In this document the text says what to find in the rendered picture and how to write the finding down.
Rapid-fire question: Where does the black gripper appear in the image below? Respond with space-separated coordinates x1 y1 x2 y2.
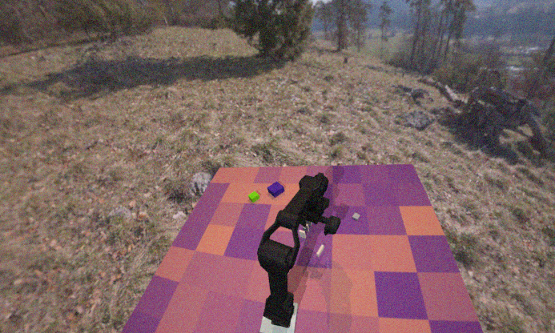
300 203 341 236

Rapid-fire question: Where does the green cube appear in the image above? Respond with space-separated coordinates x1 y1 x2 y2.
248 191 259 203

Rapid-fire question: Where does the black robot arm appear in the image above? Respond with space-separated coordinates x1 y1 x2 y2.
257 173 330 328

